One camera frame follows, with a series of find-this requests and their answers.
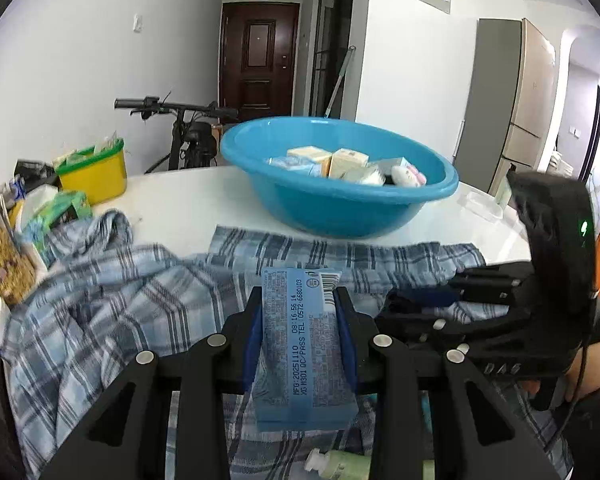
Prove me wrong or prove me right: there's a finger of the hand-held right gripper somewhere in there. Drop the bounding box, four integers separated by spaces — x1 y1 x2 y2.
375 305 531 356
387 264 536 311

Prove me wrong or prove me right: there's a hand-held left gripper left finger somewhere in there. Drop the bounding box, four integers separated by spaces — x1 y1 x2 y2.
40 286 266 480

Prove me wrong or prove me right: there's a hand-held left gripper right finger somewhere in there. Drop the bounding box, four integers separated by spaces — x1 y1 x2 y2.
332 286 563 480

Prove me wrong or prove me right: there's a blue tissue packet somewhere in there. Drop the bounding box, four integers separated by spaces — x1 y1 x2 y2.
255 267 359 433

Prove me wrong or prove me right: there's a blue plastic basin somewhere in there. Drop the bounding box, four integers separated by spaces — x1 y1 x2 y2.
221 116 460 239

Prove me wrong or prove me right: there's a person's right forearm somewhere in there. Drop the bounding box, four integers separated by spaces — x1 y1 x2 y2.
545 345 600 480

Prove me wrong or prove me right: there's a person's right hand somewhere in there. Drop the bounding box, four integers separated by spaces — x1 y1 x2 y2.
562 345 600 403

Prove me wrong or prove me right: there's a clear plastic container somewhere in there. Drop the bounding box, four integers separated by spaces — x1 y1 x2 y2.
457 187 505 221

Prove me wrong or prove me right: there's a pale green bottle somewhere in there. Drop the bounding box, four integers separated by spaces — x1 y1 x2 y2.
495 170 514 211

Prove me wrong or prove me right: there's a green tube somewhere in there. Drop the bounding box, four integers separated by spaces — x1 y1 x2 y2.
304 447 436 480

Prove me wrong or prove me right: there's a blue plaid shirt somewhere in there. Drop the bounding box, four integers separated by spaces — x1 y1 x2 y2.
0 209 561 480

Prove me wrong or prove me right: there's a white pink plush toy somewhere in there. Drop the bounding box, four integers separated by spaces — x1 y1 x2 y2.
391 165 427 188

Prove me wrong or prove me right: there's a translucent white box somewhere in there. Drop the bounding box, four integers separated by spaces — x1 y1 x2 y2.
377 156 416 173

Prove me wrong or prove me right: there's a white tissue pack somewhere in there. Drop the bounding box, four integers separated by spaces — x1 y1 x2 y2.
341 164 387 187

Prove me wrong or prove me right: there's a beige box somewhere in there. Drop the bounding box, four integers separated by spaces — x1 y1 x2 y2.
328 148 370 180
286 146 333 177

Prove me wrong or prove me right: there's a grey beige refrigerator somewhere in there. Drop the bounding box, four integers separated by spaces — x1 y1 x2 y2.
452 17 558 196

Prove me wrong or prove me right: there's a blue and white box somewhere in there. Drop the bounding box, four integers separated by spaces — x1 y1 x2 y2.
267 155 326 177

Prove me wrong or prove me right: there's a black bicycle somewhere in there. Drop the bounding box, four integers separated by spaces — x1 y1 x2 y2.
114 91 241 175

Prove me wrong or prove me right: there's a yellow container green lid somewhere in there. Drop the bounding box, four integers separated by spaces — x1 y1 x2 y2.
54 130 128 206

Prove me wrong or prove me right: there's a green tissue packet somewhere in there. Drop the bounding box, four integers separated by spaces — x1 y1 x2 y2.
22 191 93 251

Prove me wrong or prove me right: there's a mop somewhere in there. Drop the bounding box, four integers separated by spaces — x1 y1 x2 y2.
324 45 357 120

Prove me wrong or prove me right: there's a granola snack bag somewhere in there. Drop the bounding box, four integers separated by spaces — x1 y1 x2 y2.
0 195 38 308

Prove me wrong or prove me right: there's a black device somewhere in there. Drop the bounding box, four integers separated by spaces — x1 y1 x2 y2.
14 159 58 191

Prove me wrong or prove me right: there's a dark brown door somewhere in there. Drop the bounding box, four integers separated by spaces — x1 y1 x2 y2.
219 2 301 123

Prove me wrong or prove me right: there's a dark framed sliding door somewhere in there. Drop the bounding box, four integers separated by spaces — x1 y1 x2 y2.
309 0 357 120

